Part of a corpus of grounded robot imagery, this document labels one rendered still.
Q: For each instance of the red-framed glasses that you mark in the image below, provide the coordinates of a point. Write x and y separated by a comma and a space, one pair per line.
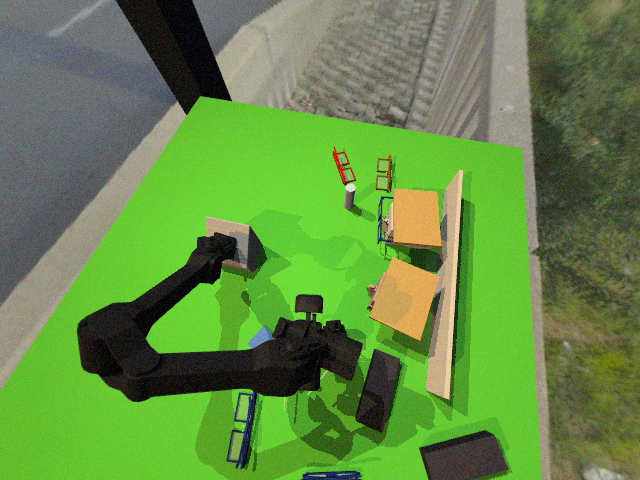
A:
346, 174

